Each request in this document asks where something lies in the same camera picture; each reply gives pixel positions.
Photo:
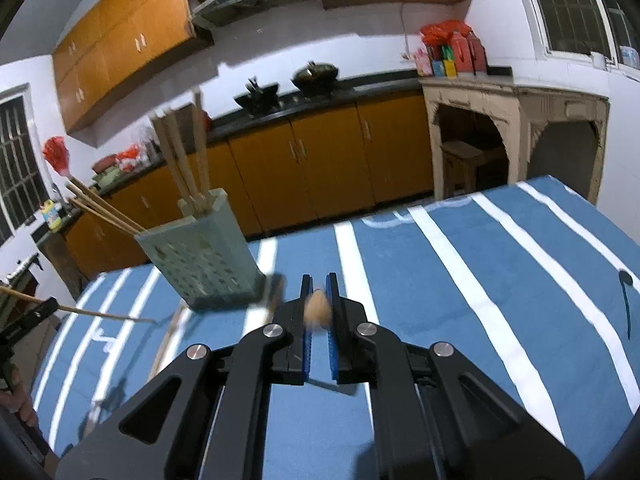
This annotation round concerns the yellow detergent bottle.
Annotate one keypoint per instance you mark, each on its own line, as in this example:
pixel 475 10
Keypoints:
pixel 51 216

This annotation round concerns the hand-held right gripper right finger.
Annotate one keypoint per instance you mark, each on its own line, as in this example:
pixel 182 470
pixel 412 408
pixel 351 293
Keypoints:
pixel 332 350

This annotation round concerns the pink box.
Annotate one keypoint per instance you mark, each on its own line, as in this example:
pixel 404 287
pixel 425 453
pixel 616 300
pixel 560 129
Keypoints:
pixel 424 62

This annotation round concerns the dark pot with lid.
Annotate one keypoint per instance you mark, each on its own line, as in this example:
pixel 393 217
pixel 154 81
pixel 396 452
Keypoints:
pixel 315 77

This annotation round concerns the wooden wall cabinets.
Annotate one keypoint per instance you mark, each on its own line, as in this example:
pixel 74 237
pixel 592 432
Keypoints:
pixel 125 45

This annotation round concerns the person's left hand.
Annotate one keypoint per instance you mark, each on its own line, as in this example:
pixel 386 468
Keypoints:
pixel 22 407

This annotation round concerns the beige wooden side table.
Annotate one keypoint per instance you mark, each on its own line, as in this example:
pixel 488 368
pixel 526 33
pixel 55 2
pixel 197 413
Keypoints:
pixel 550 105

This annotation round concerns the green perforated chopstick holder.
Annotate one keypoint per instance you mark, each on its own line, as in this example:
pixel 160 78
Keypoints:
pixel 200 260

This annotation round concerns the green basin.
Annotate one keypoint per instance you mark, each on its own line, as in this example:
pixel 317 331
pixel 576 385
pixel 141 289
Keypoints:
pixel 110 178

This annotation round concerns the red and white plastic bags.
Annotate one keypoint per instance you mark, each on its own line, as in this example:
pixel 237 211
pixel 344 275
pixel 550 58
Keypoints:
pixel 129 157

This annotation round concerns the blue white striped tablecloth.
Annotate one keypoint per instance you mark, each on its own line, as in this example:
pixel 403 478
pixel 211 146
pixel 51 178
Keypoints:
pixel 450 285

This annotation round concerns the green and yellow bottles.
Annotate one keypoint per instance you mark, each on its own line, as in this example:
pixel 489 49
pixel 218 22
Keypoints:
pixel 446 62

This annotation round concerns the barred window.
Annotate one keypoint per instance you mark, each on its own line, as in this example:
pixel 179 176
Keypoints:
pixel 17 170
pixel 575 5

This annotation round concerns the black wok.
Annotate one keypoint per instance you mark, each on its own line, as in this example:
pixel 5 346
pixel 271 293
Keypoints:
pixel 257 95

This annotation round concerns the red hanging plastic bag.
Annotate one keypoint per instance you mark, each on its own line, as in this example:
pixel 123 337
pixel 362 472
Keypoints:
pixel 57 156

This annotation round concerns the white cup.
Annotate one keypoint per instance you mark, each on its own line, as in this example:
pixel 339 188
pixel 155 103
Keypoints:
pixel 597 60

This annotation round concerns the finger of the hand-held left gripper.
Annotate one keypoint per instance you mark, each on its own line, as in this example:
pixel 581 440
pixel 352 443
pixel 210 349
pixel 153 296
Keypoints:
pixel 42 306

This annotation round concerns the wooden base cabinets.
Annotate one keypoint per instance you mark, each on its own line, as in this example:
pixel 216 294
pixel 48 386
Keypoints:
pixel 320 160

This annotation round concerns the red basin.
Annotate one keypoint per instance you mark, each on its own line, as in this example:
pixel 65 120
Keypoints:
pixel 104 163

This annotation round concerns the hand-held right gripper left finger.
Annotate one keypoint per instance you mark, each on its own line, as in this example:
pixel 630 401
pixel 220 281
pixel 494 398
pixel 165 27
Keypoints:
pixel 306 350

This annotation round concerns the wooden stool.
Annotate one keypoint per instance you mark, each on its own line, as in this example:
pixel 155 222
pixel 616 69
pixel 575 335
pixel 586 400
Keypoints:
pixel 472 160

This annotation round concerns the wooden chopstick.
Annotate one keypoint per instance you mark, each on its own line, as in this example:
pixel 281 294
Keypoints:
pixel 182 160
pixel 317 310
pixel 100 313
pixel 167 337
pixel 107 208
pixel 105 217
pixel 172 160

